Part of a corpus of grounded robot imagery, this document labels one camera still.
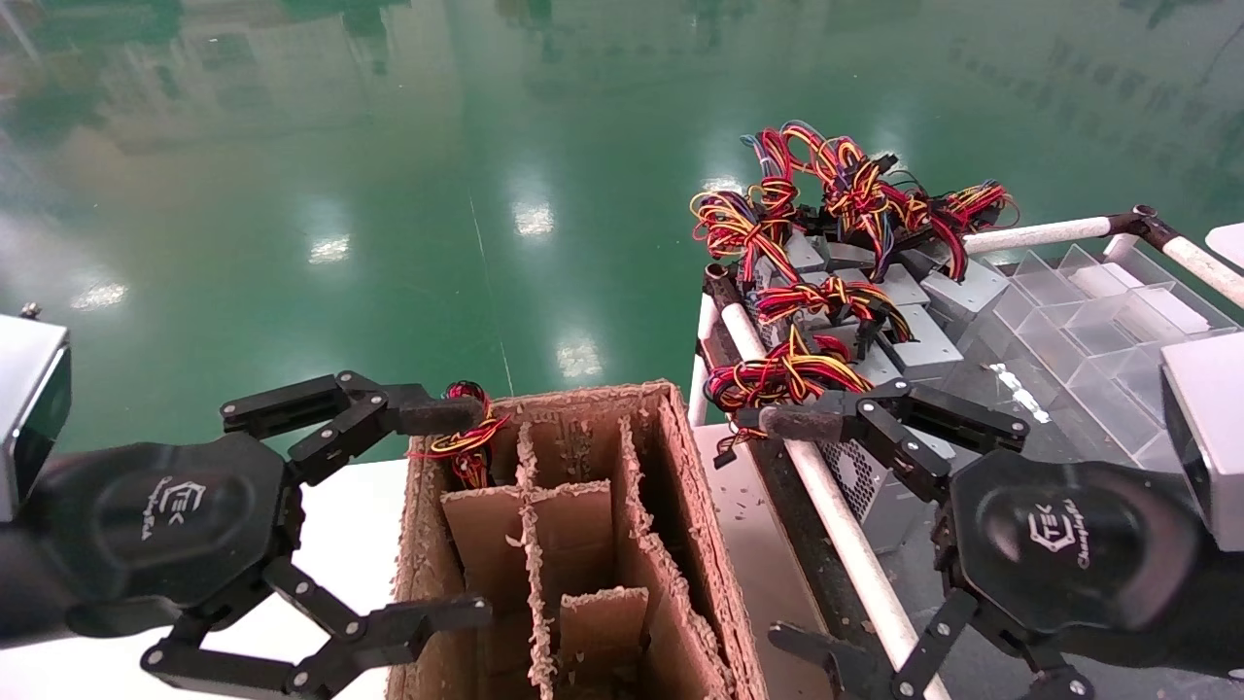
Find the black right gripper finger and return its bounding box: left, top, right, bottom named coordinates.
left=756, top=377, right=1031, bottom=505

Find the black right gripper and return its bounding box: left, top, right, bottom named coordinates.
left=768, top=450, right=1216, bottom=700

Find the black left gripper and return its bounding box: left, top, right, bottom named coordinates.
left=24, top=369, right=494, bottom=699

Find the worn open cardboard box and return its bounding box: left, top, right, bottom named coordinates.
left=387, top=379, right=771, bottom=700

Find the black metal cart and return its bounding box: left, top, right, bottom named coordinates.
left=705, top=204, right=1244, bottom=700

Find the shredded cardboard divider insert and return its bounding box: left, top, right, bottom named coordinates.
left=442, top=420, right=725, bottom=700

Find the clear acrylic divider tray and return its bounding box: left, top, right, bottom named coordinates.
left=972, top=233, right=1244, bottom=482

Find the white cart leg post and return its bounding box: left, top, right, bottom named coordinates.
left=688, top=292, right=717, bottom=429

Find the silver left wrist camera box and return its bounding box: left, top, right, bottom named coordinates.
left=0, top=303, right=72, bottom=521

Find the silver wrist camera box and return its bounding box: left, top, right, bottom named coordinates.
left=1159, top=331, right=1244, bottom=555
left=0, top=303, right=72, bottom=521

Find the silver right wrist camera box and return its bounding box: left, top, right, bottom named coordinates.
left=1159, top=331, right=1244, bottom=555

